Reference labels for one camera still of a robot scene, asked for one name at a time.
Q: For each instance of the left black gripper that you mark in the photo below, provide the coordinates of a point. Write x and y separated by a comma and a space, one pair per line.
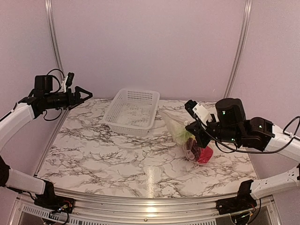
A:
71, 102

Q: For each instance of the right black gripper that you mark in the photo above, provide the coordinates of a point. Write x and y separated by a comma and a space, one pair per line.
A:
198, 131

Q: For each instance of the clear zip top bag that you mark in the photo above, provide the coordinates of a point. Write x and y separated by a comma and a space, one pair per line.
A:
186, 141

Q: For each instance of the fake white cauliflower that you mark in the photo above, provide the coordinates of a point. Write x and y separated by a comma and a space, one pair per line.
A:
176, 129

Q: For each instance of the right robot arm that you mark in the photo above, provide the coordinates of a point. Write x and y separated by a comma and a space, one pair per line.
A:
231, 129

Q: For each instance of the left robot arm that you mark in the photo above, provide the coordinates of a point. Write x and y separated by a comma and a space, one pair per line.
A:
40, 99

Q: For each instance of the fake red pepper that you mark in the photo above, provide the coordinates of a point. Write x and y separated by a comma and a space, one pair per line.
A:
205, 154

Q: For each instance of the fake purple grapes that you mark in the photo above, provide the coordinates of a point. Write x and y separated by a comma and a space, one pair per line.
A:
192, 149

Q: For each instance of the white plastic basket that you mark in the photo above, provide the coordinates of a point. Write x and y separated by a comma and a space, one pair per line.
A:
132, 112

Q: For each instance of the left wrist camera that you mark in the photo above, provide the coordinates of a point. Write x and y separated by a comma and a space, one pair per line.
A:
67, 82

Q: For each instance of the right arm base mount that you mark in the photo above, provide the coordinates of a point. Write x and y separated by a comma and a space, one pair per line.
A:
242, 201

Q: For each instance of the left aluminium frame post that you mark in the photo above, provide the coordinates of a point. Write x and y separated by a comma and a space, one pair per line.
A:
56, 52

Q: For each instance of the aluminium frame post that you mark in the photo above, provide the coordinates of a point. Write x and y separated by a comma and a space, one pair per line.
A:
240, 47
56, 52

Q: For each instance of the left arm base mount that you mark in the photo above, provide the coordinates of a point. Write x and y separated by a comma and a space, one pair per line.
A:
48, 199

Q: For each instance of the aluminium front rail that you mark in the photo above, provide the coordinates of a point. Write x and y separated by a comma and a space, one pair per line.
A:
90, 209

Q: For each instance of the right aluminium frame post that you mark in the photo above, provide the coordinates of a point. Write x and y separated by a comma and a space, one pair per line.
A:
240, 47

